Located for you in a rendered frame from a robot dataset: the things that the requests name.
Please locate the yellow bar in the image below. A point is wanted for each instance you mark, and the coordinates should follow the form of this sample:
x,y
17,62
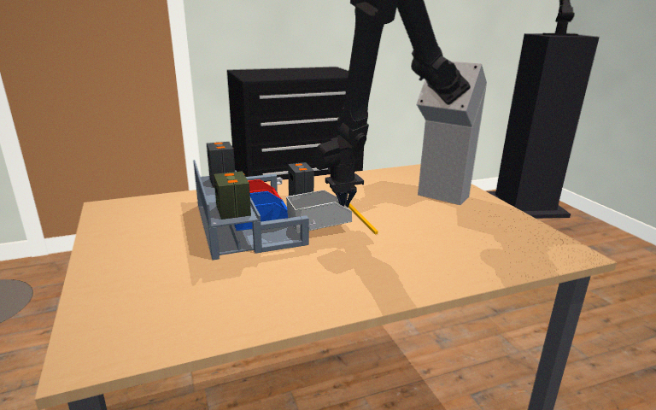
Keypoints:
x,y
363,219

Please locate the blue open bin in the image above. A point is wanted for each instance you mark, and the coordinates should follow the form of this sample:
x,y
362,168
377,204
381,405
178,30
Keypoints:
x,y
269,207

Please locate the olive green case with orange latches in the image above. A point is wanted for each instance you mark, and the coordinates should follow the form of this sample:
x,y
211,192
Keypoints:
x,y
232,195

